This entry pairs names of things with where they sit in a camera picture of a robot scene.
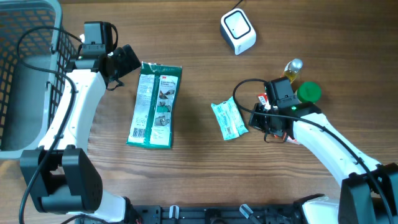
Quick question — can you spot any black mounting rail base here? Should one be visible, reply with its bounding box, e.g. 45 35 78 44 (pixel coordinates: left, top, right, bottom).
132 203 307 224

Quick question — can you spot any clear Vim dish soap bottle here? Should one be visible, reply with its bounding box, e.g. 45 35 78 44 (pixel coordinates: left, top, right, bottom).
282 58 303 83

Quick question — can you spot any grey plastic shopping basket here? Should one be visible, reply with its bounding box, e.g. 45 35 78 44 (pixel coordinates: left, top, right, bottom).
1 1 76 160

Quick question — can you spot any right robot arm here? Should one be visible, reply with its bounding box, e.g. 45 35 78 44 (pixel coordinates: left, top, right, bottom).
249 78 397 223

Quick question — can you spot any white barcode scanner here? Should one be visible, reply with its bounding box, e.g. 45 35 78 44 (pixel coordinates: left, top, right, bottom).
220 8 257 55

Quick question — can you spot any red white toothpaste box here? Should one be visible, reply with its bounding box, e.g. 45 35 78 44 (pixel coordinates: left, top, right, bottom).
257 93 271 110

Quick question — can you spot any red white Kleenex tissue pack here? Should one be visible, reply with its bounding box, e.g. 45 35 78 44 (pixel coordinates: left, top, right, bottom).
286 137 300 145

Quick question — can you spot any green white sponge package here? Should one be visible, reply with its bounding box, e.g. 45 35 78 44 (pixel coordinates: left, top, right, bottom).
126 62 182 149

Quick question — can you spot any teal toothbrush package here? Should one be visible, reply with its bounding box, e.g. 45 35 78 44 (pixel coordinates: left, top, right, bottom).
211 97 248 141

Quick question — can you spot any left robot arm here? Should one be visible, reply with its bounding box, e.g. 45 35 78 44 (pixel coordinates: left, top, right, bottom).
20 21 143 223

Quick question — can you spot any green lid white jar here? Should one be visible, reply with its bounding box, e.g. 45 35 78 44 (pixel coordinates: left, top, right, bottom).
295 82 322 103

